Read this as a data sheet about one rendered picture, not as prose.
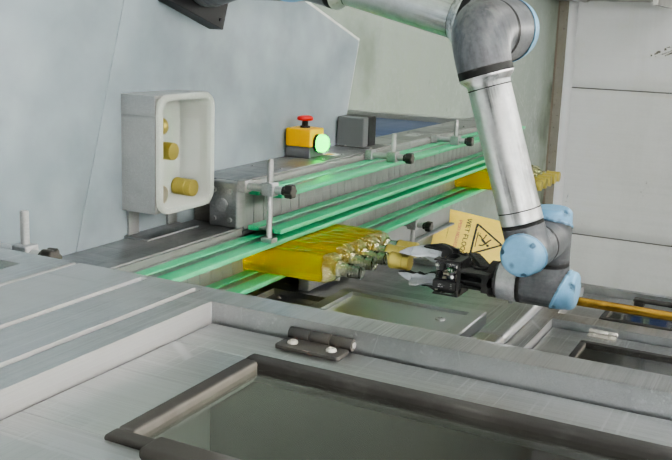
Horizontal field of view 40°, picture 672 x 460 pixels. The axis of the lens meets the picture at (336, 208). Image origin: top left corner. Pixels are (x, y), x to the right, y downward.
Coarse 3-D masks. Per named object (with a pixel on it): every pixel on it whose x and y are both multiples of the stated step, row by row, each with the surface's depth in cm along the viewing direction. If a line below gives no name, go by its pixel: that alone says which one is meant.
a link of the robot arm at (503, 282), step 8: (496, 272) 174; (504, 272) 173; (496, 280) 174; (504, 280) 173; (512, 280) 172; (496, 288) 174; (504, 288) 173; (512, 288) 172; (496, 296) 175; (504, 296) 174; (512, 296) 173
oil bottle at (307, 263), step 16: (256, 256) 188; (272, 256) 186; (288, 256) 184; (304, 256) 182; (320, 256) 181; (336, 256) 182; (272, 272) 186; (288, 272) 185; (304, 272) 183; (320, 272) 181; (336, 272) 181
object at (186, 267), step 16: (448, 176) 275; (400, 192) 245; (416, 192) 248; (368, 208) 222; (320, 224) 202; (240, 240) 184; (256, 240) 186; (288, 240) 188; (192, 256) 170; (208, 256) 172; (224, 256) 171; (240, 256) 173; (144, 272) 158; (160, 272) 160; (176, 272) 159; (192, 272) 159
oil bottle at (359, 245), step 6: (312, 234) 197; (318, 234) 197; (324, 234) 198; (330, 240) 193; (336, 240) 192; (342, 240) 193; (348, 240) 193; (354, 240) 193; (360, 240) 194; (354, 246) 190; (360, 246) 191; (366, 246) 193; (360, 252) 191
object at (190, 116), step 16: (176, 96) 170; (192, 96) 174; (208, 96) 179; (160, 112) 166; (176, 112) 182; (192, 112) 182; (208, 112) 180; (160, 128) 167; (176, 128) 182; (192, 128) 182; (208, 128) 181; (160, 144) 167; (192, 144) 183; (208, 144) 182; (160, 160) 168; (176, 160) 184; (192, 160) 184; (208, 160) 182; (160, 176) 168; (176, 176) 184; (192, 176) 184; (208, 176) 183; (160, 192) 169; (208, 192) 183; (160, 208) 170; (176, 208) 174
